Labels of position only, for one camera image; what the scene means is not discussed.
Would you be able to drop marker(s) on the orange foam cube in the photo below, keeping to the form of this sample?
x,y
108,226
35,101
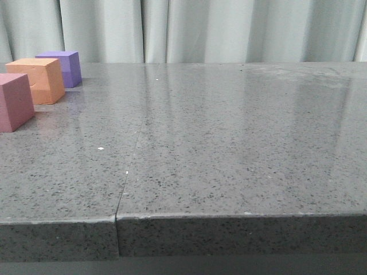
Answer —
x,y
45,78

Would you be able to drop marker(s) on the pale green curtain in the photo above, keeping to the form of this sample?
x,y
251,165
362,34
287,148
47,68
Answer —
x,y
186,31

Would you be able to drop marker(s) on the purple foam cube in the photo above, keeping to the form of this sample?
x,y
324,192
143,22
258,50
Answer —
x,y
70,66

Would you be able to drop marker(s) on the pink foam cube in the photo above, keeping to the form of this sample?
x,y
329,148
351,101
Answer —
x,y
16,101

